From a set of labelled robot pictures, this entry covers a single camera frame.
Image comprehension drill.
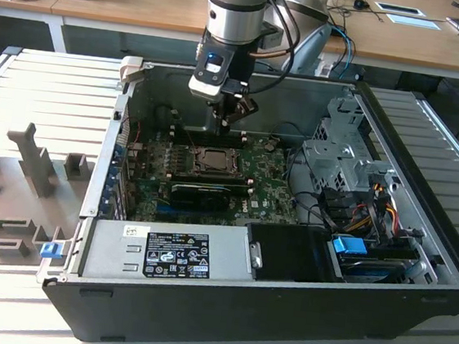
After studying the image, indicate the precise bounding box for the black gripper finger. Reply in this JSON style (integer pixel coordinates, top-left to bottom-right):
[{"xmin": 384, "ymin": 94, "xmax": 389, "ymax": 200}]
[
  {"xmin": 229, "ymin": 95, "xmax": 262, "ymax": 129},
  {"xmin": 212, "ymin": 92, "xmax": 239, "ymax": 139}
]

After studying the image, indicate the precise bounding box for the silver CPU plate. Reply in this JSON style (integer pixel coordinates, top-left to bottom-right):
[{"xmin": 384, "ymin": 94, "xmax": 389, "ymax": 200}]
[{"xmin": 203, "ymin": 150, "xmax": 232, "ymax": 170}]

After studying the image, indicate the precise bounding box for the metal socket cover frame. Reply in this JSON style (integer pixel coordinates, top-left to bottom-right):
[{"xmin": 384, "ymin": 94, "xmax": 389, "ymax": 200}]
[{"xmin": 190, "ymin": 145, "xmax": 244, "ymax": 178}]

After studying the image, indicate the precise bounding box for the black RAM slot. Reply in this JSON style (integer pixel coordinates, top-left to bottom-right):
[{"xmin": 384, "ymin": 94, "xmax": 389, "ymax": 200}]
[
  {"xmin": 171, "ymin": 123, "xmax": 247, "ymax": 150},
  {"xmin": 168, "ymin": 168, "xmax": 254, "ymax": 196}
]

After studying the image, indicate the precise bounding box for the black CPU socket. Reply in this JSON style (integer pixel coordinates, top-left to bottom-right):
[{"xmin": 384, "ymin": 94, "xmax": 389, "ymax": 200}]
[{"xmin": 185, "ymin": 143, "xmax": 245, "ymax": 181}]

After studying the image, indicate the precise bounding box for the white plug block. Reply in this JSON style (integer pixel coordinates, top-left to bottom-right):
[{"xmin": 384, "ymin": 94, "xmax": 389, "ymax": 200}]
[{"xmin": 314, "ymin": 60, "xmax": 334, "ymax": 78}]

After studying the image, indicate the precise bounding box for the black graphics card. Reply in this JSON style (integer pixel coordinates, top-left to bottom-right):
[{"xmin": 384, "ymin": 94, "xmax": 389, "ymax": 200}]
[{"xmin": 167, "ymin": 180, "xmax": 232, "ymax": 215}]

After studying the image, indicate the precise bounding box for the green motherboard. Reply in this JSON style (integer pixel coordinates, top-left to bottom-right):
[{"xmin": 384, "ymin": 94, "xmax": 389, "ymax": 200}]
[{"xmin": 119, "ymin": 120, "xmax": 310, "ymax": 240}]

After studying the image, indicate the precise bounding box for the silver metal drive cage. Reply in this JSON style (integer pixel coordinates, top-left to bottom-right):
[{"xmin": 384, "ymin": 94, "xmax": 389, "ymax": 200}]
[{"xmin": 297, "ymin": 92, "xmax": 410, "ymax": 199}]

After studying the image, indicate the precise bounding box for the beige case latch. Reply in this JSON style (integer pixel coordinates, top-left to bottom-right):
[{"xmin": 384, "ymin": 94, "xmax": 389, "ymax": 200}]
[{"xmin": 118, "ymin": 54, "xmax": 146, "ymax": 88}]

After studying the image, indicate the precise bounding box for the wooden desk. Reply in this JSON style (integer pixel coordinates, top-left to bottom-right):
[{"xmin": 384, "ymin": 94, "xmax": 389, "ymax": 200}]
[{"xmin": 0, "ymin": 0, "xmax": 459, "ymax": 81}]

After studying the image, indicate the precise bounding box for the black power supply label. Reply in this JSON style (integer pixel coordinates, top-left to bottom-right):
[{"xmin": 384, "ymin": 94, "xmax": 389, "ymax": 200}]
[{"xmin": 142, "ymin": 227, "xmax": 215, "ymax": 283}]

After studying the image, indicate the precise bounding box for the blue disk carrier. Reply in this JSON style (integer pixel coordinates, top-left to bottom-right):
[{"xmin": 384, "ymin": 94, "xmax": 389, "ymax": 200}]
[{"xmin": 327, "ymin": 233, "xmax": 420, "ymax": 290}]

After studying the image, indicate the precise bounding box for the silver power supply unit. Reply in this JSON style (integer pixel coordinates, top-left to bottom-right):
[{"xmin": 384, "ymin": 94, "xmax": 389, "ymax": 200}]
[{"xmin": 80, "ymin": 210, "xmax": 257, "ymax": 297}]

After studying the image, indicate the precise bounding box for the black open PC case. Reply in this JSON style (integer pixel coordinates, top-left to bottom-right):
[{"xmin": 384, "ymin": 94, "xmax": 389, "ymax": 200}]
[{"xmin": 29, "ymin": 49, "xmax": 459, "ymax": 344}]

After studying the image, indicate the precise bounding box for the small blue case clip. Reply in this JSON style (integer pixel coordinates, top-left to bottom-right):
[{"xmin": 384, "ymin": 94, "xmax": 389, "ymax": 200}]
[{"xmin": 39, "ymin": 241, "xmax": 63, "ymax": 261}]

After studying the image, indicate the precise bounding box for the brown parts rack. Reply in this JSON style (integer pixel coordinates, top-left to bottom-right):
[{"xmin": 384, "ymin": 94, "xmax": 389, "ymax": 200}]
[{"xmin": 0, "ymin": 118, "xmax": 100, "ymax": 277}]

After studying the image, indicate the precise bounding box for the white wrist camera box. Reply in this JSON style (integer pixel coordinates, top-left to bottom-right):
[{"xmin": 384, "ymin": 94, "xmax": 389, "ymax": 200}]
[{"xmin": 187, "ymin": 51, "xmax": 230, "ymax": 98}]

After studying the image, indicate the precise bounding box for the light blue cable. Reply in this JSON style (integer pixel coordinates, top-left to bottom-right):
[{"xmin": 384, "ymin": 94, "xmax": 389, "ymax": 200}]
[{"xmin": 328, "ymin": 25, "xmax": 359, "ymax": 82}]

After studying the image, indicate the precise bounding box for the yellow orange wire bundle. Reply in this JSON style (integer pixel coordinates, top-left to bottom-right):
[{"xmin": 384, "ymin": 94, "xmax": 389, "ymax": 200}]
[{"xmin": 345, "ymin": 199, "xmax": 400, "ymax": 239}]

